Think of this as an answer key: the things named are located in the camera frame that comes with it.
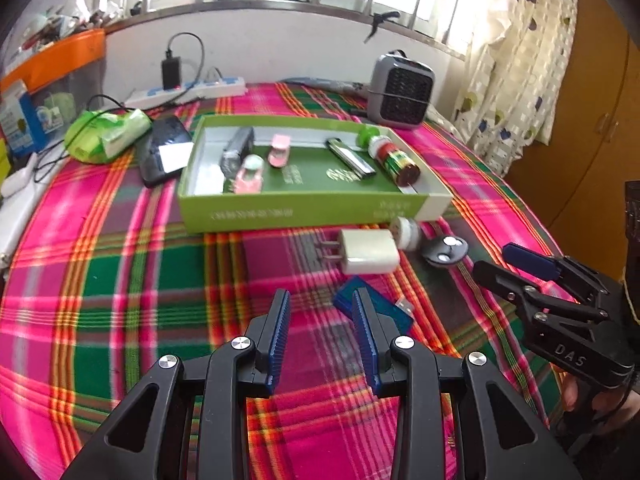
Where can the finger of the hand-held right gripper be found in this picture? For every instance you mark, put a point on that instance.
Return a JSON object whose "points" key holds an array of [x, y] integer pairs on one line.
{"points": [[530, 260], [500, 280]]}

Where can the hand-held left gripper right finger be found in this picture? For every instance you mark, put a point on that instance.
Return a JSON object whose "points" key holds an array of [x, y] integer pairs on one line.
{"points": [[364, 335]]}

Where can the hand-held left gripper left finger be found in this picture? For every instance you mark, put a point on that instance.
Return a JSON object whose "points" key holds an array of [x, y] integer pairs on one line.
{"points": [[280, 330]]}

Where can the blue flash drive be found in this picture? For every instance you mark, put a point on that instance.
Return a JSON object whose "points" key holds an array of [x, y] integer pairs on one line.
{"points": [[345, 297]]}

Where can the black key fob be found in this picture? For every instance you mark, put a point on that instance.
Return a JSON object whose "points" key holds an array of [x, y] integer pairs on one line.
{"points": [[445, 250]]}

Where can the green cardboard box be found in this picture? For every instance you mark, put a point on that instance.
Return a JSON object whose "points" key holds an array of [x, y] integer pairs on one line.
{"points": [[310, 210]]}

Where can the pink bottle with pale cap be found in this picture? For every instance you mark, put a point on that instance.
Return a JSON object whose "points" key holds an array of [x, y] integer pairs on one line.
{"points": [[248, 177]]}

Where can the silver and black lighter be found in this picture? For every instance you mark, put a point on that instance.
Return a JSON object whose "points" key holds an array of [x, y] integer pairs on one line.
{"points": [[350, 157]]}

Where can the person's right hand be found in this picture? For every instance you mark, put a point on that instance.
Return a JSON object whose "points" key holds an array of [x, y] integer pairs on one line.
{"points": [[572, 395]]}

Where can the wooden cabinet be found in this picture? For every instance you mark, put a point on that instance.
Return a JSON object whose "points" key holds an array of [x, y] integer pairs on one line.
{"points": [[590, 135]]}

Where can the plaid blanket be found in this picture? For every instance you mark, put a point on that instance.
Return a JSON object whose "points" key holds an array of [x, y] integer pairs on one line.
{"points": [[150, 270]]}

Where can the black and silver device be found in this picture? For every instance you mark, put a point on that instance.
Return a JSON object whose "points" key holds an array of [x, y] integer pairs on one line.
{"points": [[237, 147]]}

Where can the patterned curtain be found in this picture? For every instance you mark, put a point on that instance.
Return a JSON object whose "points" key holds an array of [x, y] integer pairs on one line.
{"points": [[520, 60]]}

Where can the white card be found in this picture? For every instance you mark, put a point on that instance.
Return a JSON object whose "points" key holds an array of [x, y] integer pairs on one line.
{"points": [[175, 157]]}

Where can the grey space heater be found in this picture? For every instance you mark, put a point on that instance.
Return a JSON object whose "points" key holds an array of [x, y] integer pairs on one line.
{"points": [[402, 90]]}

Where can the black wallet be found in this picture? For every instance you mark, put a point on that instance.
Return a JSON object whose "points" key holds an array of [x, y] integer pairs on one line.
{"points": [[167, 132]]}

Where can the white power strip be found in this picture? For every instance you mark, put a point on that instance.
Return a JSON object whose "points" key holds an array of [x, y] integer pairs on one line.
{"points": [[220, 87]]}

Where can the green wet wipes pack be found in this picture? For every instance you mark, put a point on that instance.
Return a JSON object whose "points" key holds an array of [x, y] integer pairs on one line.
{"points": [[115, 132]]}

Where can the black power adapter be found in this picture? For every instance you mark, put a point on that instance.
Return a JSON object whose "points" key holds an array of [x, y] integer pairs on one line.
{"points": [[170, 72]]}

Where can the black hook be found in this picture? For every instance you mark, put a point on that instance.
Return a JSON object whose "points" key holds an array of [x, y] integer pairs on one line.
{"points": [[380, 17]]}

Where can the blue box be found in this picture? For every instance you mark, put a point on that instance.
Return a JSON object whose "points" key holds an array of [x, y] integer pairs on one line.
{"points": [[17, 120]]}

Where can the orange storage bin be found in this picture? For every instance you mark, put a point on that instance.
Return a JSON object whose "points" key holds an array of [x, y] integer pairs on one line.
{"points": [[60, 52]]}

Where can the white wall charger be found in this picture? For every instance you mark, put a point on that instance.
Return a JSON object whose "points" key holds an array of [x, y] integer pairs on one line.
{"points": [[367, 252]]}

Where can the metal window frame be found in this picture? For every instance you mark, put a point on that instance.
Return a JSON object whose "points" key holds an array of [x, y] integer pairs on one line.
{"points": [[250, 4]]}

